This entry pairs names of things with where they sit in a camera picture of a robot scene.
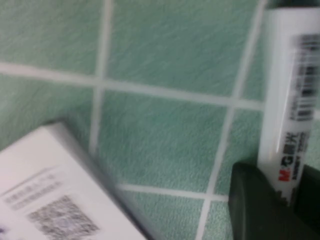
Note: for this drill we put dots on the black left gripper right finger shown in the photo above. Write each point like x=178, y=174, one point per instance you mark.
x=310, y=197

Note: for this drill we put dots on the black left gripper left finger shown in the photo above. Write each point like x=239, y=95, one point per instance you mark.
x=255, y=212

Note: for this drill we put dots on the white whiteboard marker black cap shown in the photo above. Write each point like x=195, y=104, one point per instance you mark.
x=277, y=100

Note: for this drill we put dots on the robot magazine with man cover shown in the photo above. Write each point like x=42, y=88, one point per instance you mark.
x=50, y=175

